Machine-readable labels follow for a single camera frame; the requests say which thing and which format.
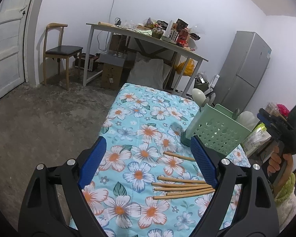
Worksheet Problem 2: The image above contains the floral blue tablecloth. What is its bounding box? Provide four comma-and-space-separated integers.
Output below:
69, 82, 252, 237

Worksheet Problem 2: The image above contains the wooden chopstick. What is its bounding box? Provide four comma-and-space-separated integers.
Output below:
153, 189, 215, 200
153, 186, 213, 192
166, 188, 215, 196
151, 182, 212, 188
163, 151, 196, 162
157, 176, 206, 184

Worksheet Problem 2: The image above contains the person's right hand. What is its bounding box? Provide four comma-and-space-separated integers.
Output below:
267, 146, 294, 179

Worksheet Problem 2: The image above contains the white yellow rice bag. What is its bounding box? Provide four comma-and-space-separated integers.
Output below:
241, 123, 271, 157

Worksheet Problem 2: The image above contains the cardboard box under desk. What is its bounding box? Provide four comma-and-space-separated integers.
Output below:
101, 64, 123, 90

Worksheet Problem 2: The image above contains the dark green bag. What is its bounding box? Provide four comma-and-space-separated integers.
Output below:
194, 73, 209, 93

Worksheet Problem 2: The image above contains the cream white ladle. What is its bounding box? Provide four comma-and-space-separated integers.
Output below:
192, 88, 206, 108

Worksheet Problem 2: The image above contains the green perforated utensil holder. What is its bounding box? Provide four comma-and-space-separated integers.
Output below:
181, 104, 251, 156

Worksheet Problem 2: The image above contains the red drink bottle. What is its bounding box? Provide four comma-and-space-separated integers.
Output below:
176, 28, 189, 47

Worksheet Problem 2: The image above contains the wooden chair black seat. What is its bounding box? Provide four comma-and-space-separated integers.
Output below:
43, 23, 83, 90

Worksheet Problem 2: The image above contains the silver grey refrigerator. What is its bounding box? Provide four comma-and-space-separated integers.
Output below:
214, 31, 272, 112

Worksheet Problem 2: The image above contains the white-legged wooden desk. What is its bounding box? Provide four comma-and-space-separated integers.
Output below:
82, 22, 209, 98

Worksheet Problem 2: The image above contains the white panelled door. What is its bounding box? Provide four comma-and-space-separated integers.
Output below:
0, 0, 30, 99

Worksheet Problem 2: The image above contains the green jar on desk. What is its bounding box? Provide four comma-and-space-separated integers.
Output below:
151, 27, 164, 39

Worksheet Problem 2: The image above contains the right forearm fluffy sleeve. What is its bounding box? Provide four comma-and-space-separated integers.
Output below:
274, 173, 296, 232

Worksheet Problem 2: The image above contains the cream white rice paddle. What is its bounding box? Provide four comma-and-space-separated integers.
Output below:
236, 111, 259, 131

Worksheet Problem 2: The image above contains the yellow plastic bag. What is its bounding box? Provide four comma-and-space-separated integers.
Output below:
175, 59, 195, 76

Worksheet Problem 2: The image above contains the grey white sack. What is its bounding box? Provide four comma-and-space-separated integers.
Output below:
127, 53, 171, 90

